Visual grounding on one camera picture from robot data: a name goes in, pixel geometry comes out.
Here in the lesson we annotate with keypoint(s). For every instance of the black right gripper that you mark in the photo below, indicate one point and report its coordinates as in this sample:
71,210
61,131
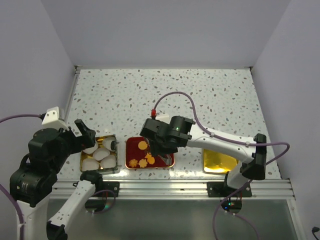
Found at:
156,149

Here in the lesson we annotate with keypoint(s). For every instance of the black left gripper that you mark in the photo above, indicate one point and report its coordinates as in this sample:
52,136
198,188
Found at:
87,140

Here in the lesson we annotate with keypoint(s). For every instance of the round yellow biscuit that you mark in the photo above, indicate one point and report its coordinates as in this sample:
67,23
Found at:
142,145

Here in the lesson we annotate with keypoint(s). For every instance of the orange leaf cookie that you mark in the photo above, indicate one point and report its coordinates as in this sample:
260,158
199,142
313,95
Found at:
150,159

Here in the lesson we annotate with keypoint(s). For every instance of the black sandwich cookie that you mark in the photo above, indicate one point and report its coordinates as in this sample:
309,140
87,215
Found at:
112,146

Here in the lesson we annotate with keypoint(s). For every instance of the yellow flower cookie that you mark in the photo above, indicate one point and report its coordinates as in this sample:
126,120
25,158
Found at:
143,163

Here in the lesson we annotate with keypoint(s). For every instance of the yellow swirl cookie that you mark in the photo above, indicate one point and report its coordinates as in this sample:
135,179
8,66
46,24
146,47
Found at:
133,163

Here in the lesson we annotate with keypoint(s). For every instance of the silver metal tongs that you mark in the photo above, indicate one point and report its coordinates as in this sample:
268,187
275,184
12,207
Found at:
163,157

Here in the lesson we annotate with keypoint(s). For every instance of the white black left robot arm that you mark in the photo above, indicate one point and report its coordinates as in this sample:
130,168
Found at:
32,184

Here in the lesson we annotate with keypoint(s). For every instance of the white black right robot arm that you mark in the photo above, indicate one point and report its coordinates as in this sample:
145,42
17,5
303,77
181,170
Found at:
251,152

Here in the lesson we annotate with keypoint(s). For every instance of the white paper cupcake liner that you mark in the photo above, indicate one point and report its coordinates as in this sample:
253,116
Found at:
100,154
91,150
90,164
106,142
108,162

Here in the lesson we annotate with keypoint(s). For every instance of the red lacquer tray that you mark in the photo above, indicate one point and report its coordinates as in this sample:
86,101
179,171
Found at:
133,152

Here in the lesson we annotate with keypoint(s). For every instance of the green christmas cookie tin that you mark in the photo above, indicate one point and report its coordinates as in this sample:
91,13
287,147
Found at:
101,170

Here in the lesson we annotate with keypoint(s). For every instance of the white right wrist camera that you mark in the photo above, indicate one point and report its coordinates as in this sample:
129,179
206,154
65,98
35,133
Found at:
162,116

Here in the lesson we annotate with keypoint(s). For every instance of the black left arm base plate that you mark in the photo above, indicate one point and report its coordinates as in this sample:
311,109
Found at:
110,187

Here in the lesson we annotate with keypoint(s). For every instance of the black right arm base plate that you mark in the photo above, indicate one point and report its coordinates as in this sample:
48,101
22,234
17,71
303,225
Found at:
218,189

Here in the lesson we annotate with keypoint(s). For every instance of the aluminium table frame rail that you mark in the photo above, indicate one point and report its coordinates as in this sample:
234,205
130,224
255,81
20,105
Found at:
118,101

